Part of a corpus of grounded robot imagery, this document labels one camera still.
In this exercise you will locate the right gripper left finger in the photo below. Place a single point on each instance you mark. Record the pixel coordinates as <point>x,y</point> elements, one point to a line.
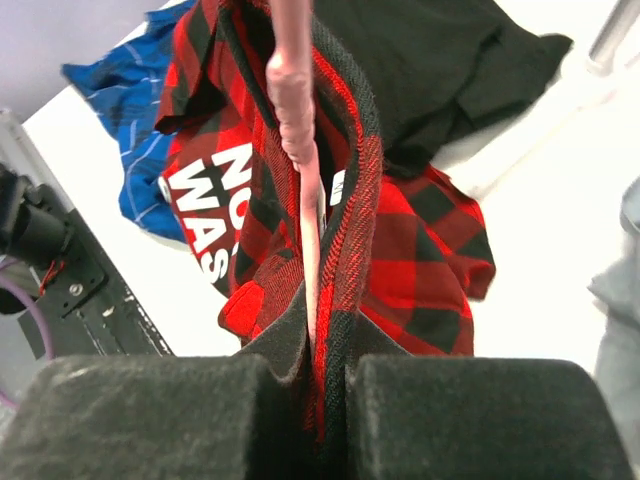
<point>152,417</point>

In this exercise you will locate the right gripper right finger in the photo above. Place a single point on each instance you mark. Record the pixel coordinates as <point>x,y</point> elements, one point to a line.
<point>392,415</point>

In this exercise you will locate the red black plaid shirt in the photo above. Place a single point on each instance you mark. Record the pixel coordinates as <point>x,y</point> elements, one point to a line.
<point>405,251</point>

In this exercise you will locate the pink wire hanger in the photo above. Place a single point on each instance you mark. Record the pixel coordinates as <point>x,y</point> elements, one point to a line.
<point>290,84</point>

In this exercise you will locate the grey hanging shirt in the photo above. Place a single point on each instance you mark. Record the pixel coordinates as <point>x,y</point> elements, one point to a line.
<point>617,366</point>

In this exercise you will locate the black shirt on table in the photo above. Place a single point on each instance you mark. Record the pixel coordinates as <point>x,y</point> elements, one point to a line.
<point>441,70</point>

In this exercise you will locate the blue checked shirt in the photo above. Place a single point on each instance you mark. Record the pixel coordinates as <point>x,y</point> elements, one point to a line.
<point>124,88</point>

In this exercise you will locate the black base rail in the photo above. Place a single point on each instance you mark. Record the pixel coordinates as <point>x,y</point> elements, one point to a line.
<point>106,317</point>

